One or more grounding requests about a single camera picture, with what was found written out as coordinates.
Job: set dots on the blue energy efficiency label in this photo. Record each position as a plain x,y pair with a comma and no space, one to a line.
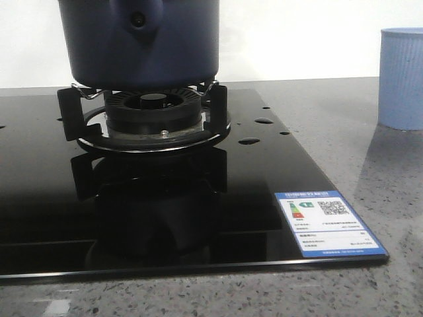
326,226

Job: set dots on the black glass gas stove top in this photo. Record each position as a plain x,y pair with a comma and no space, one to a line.
67,214

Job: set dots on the dark blue cooking pot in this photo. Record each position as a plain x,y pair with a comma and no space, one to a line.
130,45

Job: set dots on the black metal pot support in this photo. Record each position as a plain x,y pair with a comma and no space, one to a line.
85,120

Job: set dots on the light blue ribbed cup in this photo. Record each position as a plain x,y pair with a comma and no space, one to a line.
400,78

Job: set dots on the black round gas burner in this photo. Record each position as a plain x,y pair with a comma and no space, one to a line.
150,112

